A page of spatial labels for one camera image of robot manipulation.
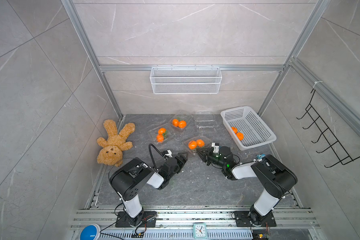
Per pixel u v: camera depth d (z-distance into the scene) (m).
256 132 1.07
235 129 1.10
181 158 0.82
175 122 1.08
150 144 0.81
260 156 0.96
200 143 0.95
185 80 1.01
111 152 0.88
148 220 0.71
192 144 0.93
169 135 1.04
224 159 0.70
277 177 0.49
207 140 0.99
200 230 0.69
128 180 0.48
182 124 1.07
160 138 0.98
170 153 0.87
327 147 0.65
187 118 1.11
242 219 0.73
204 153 0.81
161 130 1.04
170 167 0.70
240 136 1.02
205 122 1.15
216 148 0.86
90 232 0.69
